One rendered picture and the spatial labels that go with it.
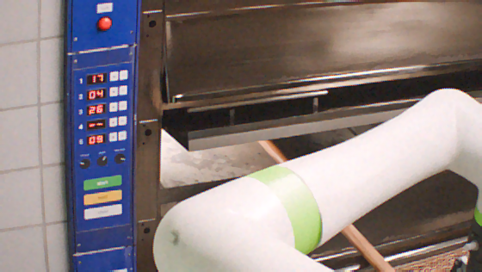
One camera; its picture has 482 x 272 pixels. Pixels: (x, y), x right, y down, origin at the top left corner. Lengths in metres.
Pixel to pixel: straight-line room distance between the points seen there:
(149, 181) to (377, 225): 0.68
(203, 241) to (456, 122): 0.43
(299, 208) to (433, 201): 1.67
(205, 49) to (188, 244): 1.18
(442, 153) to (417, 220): 1.45
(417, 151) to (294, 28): 1.07
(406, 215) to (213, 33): 0.83
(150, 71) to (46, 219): 0.42
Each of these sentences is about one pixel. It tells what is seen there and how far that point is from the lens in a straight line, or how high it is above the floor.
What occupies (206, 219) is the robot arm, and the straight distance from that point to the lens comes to 1.08.
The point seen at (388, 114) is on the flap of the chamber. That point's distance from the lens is 2.33.
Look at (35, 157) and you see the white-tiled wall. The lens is 2.20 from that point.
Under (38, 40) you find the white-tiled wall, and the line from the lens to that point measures 2.08.
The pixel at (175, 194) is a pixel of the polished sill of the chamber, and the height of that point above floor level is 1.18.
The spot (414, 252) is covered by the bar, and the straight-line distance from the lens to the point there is 2.29.
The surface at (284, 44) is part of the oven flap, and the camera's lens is 2.30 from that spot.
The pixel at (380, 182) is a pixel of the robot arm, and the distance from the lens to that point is 1.23.
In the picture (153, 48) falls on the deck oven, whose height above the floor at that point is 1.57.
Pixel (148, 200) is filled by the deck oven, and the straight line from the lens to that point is 2.35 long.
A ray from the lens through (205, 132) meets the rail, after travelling 2.13.
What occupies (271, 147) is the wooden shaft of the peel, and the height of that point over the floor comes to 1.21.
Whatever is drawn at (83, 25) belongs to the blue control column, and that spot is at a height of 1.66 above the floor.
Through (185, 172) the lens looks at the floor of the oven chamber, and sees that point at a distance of 2.48.
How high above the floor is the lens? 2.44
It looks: 28 degrees down
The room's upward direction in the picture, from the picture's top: 4 degrees clockwise
